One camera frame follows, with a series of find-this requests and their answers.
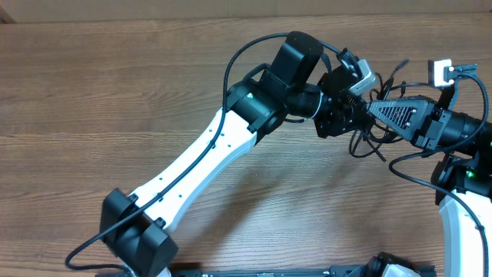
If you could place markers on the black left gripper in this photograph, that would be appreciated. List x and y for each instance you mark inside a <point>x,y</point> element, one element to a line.
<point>338,112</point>

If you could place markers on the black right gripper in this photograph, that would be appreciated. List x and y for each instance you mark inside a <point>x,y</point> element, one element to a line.
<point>413,122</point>

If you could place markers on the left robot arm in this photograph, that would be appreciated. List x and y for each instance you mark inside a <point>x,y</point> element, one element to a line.
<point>137,226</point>

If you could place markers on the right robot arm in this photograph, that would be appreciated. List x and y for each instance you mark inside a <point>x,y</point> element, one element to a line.
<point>462,179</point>

